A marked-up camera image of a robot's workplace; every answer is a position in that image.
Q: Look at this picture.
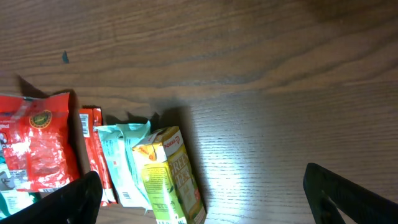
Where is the green yellow juice carton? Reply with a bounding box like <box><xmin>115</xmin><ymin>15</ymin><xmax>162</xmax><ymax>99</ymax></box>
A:
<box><xmin>132</xmin><ymin>126</ymin><xmax>206</xmax><ymax>224</ymax></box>

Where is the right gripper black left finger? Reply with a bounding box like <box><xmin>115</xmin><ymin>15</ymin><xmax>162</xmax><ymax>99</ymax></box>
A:
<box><xmin>1</xmin><ymin>171</ymin><xmax>103</xmax><ymax>224</ymax></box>

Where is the red snack stick packet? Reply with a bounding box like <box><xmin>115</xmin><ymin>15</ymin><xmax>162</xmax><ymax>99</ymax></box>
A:
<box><xmin>79</xmin><ymin>108</ymin><xmax>118</xmax><ymax>207</ymax></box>

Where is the green snack bag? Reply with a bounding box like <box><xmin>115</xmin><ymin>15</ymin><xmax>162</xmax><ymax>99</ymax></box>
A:
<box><xmin>1</xmin><ymin>156</ymin><xmax>41</xmax><ymax>219</ymax></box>

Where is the light blue snack packet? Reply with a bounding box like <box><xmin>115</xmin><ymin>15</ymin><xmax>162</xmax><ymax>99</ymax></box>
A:
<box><xmin>94</xmin><ymin>122</ymin><xmax>152</xmax><ymax>210</ymax></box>

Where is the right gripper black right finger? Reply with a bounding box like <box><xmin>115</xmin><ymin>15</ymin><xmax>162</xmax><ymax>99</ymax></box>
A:
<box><xmin>303</xmin><ymin>163</ymin><xmax>397</xmax><ymax>224</ymax></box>

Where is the red chips bag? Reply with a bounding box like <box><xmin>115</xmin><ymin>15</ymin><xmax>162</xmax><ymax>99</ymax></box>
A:
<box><xmin>1</xmin><ymin>93</ymin><xmax>80</xmax><ymax>192</ymax></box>

